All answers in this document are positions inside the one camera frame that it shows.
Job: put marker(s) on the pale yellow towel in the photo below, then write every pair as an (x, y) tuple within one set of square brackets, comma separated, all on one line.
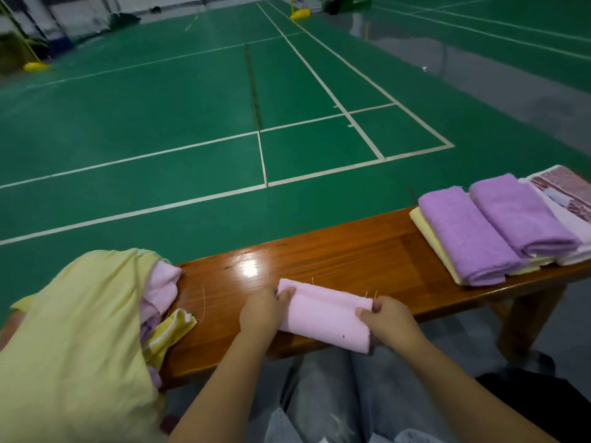
[(427, 235), (74, 355), (534, 265)]

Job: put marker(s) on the brown wooden bench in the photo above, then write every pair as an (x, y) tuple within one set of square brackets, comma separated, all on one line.
[(369, 253)]

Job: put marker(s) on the person's grey trousers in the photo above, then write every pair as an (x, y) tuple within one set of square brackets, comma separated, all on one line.
[(369, 401)]

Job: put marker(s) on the person's left forearm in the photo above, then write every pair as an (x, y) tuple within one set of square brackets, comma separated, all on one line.
[(222, 392)]

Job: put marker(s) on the light pink towel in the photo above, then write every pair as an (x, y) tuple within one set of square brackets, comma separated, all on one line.
[(162, 288), (323, 316), (577, 237)]

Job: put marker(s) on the yellow white striped cloth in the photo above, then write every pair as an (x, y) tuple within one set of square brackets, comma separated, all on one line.
[(171, 335)]

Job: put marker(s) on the person's right forearm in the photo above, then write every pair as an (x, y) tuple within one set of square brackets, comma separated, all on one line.
[(471, 397)]

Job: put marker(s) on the black sports bag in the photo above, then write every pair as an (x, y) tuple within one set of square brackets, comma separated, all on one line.
[(343, 2)]

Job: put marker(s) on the purple towel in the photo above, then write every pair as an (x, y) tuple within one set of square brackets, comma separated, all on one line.
[(471, 235), (522, 212)]

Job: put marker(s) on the red patterned towel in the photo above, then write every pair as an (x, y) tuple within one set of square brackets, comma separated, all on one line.
[(568, 184)]

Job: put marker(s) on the person's right hand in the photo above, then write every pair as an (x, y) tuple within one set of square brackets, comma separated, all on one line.
[(392, 323)]

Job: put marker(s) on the person's left hand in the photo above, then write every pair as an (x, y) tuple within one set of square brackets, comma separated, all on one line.
[(263, 311)]

